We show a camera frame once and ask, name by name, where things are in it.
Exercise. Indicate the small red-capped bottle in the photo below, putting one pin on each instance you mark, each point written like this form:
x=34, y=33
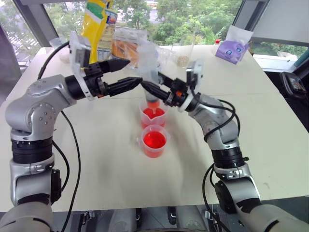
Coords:
x=217, y=41

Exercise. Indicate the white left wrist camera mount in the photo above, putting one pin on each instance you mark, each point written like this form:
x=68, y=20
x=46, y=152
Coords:
x=79, y=56

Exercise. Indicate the spouted cup of red liquid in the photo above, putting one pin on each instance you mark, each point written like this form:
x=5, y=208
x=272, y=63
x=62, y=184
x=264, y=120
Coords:
x=154, y=116

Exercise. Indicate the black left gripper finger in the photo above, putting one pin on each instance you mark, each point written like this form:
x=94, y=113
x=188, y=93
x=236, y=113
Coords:
x=113, y=64
x=123, y=84

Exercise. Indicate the clear cup being poured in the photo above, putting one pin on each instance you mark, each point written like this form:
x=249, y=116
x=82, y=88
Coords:
x=148, y=60

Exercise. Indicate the purple tissue box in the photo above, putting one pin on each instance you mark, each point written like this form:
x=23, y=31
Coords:
x=229, y=52

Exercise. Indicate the black device with screen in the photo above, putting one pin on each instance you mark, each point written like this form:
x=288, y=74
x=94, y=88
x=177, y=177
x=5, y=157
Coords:
x=293, y=83

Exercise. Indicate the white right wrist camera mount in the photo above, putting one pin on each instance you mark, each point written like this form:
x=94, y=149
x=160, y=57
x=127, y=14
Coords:
x=194, y=72

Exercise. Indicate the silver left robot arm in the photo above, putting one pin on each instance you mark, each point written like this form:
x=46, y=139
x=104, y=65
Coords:
x=36, y=108

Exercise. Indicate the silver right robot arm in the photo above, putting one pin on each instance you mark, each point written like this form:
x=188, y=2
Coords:
x=224, y=149

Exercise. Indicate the clear bag with orange contents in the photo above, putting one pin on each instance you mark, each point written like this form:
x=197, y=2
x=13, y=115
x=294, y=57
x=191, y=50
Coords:
x=125, y=48

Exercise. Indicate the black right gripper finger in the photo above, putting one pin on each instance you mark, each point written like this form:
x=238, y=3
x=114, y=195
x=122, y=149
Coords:
x=166, y=79
x=155, y=91

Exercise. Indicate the clear plastic wrapping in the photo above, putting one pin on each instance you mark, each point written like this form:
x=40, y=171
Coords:
x=166, y=56

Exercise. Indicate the yellow snack bag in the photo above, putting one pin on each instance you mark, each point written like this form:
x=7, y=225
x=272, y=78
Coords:
x=99, y=26

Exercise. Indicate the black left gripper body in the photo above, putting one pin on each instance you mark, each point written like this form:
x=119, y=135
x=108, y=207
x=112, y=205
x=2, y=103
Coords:
x=94, y=79

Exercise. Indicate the white round container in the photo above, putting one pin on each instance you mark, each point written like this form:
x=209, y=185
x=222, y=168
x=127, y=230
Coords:
x=61, y=52

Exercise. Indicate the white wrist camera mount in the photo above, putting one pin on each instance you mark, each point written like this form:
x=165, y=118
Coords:
x=194, y=72
x=79, y=56

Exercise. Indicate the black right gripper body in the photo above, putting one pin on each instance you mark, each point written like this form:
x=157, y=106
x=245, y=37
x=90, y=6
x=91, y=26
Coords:
x=178, y=95

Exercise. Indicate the tall clear drinking glass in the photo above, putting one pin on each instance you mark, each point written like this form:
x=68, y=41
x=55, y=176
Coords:
x=185, y=50

